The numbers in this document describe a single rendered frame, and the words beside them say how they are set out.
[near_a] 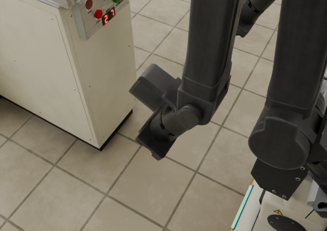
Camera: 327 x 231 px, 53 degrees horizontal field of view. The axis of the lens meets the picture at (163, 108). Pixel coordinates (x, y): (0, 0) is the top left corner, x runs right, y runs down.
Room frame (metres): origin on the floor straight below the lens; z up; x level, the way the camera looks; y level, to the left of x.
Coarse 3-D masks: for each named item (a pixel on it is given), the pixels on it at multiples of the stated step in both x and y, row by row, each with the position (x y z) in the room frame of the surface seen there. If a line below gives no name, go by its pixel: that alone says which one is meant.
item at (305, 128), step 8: (264, 112) 0.27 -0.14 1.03; (320, 112) 0.27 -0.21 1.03; (304, 120) 0.25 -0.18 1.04; (312, 120) 0.25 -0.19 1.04; (320, 120) 0.26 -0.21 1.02; (304, 128) 0.24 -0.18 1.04; (312, 128) 0.24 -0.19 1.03; (320, 128) 0.24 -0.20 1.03; (312, 136) 0.23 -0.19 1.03; (320, 136) 0.23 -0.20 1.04; (312, 144) 0.22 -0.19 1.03; (320, 144) 0.22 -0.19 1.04; (312, 152) 0.22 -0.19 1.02; (320, 152) 0.21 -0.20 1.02; (312, 160) 0.21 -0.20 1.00; (320, 160) 0.21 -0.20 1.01
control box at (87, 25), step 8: (80, 0) 0.82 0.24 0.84; (96, 0) 0.88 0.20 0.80; (104, 0) 0.91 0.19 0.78; (112, 0) 0.94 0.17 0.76; (120, 0) 0.98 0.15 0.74; (72, 8) 0.83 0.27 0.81; (80, 8) 0.82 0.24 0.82; (96, 8) 0.87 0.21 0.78; (104, 8) 0.90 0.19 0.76; (112, 8) 0.93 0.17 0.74; (120, 8) 0.97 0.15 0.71; (80, 16) 0.81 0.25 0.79; (88, 16) 0.84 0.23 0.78; (104, 16) 0.89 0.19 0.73; (80, 24) 0.82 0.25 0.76; (88, 24) 0.83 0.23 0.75; (96, 24) 0.86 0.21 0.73; (104, 24) 0.89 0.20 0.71; (80, 32) 0.82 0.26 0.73; (88, 32) 0.82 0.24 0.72
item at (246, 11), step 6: (246, 0) 0.73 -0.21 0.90; (246, 6) 0.72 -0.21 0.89; (252, 6) 0.71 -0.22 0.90; (246, 12) 0.71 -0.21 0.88; (252, 12) 0.70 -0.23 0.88; (258, 12) 0.70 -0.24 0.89; (240, 18) 0.72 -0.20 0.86; (246, 18) 0.71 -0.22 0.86; (252, 18) 0.71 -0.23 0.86; (240, 24) 0.70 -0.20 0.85; (246, 24) 0.71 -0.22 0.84; (252, 24) 0.72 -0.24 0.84; (240, 30) 0.69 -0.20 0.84; (246, 30) 0.69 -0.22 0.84
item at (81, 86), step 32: (0, 0) 0.92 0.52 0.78; (32, 0) 0.84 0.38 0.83; (128, 0) 1.07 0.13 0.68; (0, 32) 0.96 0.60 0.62; (32, 32) 0.87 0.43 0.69; (64, 32) 0.79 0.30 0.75; (96, 32) 0.90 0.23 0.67; (128, 32) 1.05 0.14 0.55; (0, 64) 1.02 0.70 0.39; (32, 64) 0.91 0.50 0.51; (64, 64) 0.81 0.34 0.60; (96, 64) 0.87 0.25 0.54; (128, 64) 1.03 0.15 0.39; (32, 96) 0.96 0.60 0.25; (64, 96) 0.84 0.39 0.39; (96, 96) 0.84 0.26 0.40; (128, 96) 1.01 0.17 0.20; (64, 128) 0.89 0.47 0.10; (96, 128) 0.80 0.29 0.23
